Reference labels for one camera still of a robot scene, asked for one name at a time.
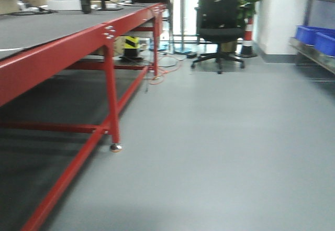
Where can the orange white traffic cone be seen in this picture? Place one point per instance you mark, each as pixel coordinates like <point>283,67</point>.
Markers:
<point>246,50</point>

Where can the red metal frame table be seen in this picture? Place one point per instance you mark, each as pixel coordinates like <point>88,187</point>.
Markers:
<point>88,49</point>

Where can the stainless steel shelf rack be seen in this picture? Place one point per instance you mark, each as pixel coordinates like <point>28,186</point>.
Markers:
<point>317,13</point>

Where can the yellow black striped post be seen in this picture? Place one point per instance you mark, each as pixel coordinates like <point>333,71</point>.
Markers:
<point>131,49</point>

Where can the blue storage bin on shelf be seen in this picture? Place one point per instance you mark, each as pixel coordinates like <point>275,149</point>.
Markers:
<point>322,39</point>

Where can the black monitor stand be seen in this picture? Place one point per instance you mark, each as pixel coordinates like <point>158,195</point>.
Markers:
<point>103,5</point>

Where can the black office chair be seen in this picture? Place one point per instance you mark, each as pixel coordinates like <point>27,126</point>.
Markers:
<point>218,24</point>

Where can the green potted plant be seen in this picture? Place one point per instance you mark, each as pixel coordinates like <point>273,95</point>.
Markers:
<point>246,10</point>

